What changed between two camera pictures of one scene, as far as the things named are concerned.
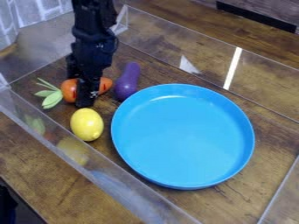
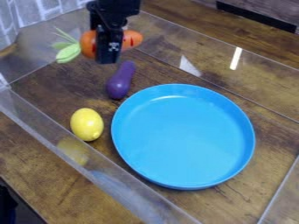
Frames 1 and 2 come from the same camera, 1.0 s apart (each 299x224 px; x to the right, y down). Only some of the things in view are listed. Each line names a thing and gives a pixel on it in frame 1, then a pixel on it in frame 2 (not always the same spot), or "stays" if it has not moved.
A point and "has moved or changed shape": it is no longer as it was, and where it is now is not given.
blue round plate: [182, 135] stays
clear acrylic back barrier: [263, 80] stays
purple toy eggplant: [127, 84] has moved or changed shape
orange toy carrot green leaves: [67, 91] to [84, 44]
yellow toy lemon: [87, 124] stays
